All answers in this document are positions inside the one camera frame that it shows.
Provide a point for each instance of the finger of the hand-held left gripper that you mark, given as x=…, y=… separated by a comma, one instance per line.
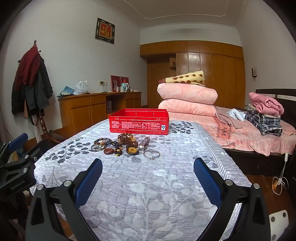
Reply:
x=18, y=140
x=32, y=153

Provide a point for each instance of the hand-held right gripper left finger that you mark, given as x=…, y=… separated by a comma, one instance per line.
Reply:
x=90, y=180

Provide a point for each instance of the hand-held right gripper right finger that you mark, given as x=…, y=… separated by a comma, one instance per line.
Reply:
x=207, y=180

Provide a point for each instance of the wide silver bangle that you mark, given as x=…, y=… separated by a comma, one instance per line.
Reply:
x=93, y=148

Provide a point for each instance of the red plastic box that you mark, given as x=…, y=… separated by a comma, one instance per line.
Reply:
x=138, y=126

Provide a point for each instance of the wooden coat rack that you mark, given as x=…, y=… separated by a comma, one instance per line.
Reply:
x=42, y=125

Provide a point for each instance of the brown oval stone pendant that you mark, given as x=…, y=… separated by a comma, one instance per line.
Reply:
x=108, y=151

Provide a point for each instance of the amber carved charm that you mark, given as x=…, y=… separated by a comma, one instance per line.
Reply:
x=118, y=152

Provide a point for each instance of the grey leaf-print quilted cover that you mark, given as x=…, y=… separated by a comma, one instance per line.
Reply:
x=138, y=197

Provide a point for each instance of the round amber pendant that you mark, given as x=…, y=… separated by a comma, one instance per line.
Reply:
x=132, y=150

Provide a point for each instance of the dark jackets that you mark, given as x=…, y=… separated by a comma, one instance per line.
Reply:
x=39, y=92

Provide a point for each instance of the pink bed sheet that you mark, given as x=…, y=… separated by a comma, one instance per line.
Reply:
x=242, y=139

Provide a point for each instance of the dusty pink throw blanket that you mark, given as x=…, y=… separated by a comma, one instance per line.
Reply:
x=229, y=126

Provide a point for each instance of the wooden sideboard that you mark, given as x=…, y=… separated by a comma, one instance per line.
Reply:
x=81, y=113

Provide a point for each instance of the blue cloth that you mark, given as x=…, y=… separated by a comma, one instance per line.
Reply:
x=67, y=90

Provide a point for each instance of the white cloth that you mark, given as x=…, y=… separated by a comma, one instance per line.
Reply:
x=237, y=114

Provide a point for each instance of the pink folded quilt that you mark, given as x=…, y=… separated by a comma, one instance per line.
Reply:
x=187, y=92
x=187, y=107

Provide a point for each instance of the red scarf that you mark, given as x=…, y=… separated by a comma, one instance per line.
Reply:
x=29, y=64

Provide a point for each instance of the grey paper bag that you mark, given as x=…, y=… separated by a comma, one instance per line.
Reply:
x=109, y=107

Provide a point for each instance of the white plastic bag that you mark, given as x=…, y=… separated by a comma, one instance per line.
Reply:
x=81, y=88

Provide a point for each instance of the plaid folded clothes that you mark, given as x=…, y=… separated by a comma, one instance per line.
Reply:
x=266, y=124

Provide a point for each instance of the pink folded blanket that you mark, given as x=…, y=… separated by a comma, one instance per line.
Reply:
x=266, y=103

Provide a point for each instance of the white electric kettle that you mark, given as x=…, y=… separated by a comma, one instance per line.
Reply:
x=124, y=87

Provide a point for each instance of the yellow spotted pillow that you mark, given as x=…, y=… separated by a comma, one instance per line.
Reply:
x=185, y=78

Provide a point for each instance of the dark wooden headboard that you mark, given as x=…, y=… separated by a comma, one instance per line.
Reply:
x=286, y=97

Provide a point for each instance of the wooden wardrobe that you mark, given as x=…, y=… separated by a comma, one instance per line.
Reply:
x=208, y=64

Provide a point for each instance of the wall socket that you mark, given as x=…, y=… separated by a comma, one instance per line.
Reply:
x=103, y=83

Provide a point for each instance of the red photo frame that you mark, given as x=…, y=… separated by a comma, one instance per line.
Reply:
x=114, y=82
x=123, y=78

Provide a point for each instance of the wall intercom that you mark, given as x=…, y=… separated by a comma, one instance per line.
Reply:
x=254, y=72

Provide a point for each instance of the framed red wall picture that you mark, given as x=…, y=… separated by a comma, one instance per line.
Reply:
x=105, y=30

